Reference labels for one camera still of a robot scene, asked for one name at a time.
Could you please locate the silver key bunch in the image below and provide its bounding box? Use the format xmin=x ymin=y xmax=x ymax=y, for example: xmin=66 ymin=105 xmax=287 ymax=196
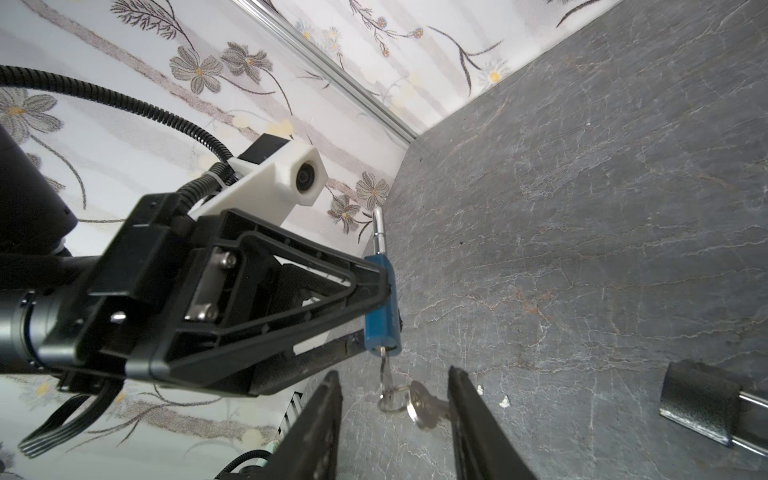
xmin=377 ymin=347 xmax=451 ymax=430

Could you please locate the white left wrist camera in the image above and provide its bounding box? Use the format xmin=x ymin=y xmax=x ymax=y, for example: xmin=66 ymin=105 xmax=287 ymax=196
xmin=190 ymin=134 xmax=328 ymax=226

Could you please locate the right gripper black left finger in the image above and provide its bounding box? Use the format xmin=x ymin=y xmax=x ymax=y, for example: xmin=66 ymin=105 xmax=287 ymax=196
xmin=264 ymin=370 xmax=343 ymax=480

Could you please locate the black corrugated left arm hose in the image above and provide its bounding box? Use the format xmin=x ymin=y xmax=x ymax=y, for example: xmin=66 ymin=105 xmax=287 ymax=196
xmin=0 ymin=64 xmax=238 ymax=211

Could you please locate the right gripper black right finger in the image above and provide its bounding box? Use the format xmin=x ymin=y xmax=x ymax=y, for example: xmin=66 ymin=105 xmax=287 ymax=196
xmin=447 ymin=366 xmax=536 ymax=480

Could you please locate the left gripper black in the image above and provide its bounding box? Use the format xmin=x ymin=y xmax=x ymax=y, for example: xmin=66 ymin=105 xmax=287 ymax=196
xmin=35 ymin=194 xmax=381 ymax=396

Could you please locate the black padlock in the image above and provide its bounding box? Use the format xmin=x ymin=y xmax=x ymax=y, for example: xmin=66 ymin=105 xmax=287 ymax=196
xmin=658 ymin=361 xmax=767 ymax=458

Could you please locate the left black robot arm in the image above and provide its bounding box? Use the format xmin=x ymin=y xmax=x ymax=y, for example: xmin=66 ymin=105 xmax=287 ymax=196
xmin=1 ymin=134 xmax=395 ymax=397

